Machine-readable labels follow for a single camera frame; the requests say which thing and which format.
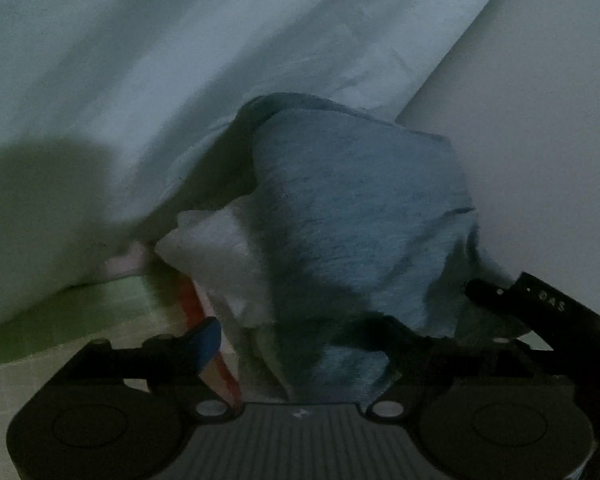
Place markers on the red striped cloth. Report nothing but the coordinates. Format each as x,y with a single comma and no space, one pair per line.
192,310

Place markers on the green grid pattern mat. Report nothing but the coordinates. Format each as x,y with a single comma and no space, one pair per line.
55,335

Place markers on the light blue heather t-shirt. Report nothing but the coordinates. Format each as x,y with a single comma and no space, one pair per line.
355,210

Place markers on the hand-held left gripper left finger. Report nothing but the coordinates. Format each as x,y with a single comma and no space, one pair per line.
207,342

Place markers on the white carrot print bed sheet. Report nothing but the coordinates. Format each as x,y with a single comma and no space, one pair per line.
130,85

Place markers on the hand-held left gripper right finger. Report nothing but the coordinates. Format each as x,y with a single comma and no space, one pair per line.
430,360

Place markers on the pink cloth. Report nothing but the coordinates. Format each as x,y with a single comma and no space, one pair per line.
130,260

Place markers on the white cloth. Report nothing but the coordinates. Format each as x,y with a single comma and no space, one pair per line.
215,255

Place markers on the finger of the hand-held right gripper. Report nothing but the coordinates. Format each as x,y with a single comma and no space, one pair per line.
490,294

